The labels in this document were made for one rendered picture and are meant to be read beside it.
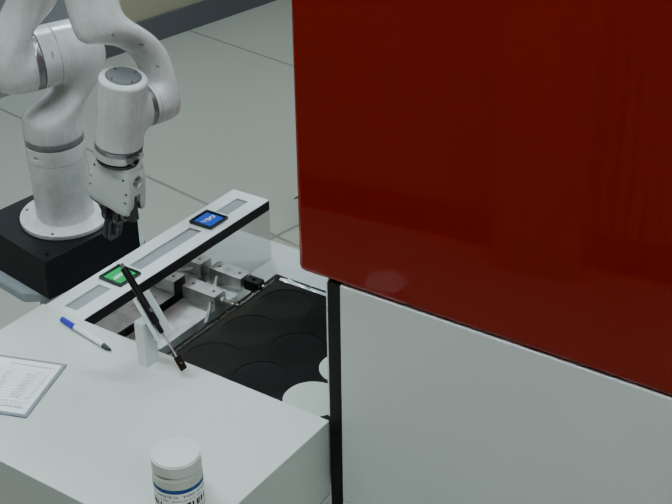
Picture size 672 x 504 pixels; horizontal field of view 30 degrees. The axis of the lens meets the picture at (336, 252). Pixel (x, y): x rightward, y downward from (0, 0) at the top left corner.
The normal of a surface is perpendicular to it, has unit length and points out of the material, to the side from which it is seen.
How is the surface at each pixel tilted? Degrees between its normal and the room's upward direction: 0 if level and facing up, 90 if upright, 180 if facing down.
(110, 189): 93
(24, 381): 0
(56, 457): 0
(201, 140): 0
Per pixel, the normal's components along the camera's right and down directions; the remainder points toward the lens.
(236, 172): -0.01, -0.87
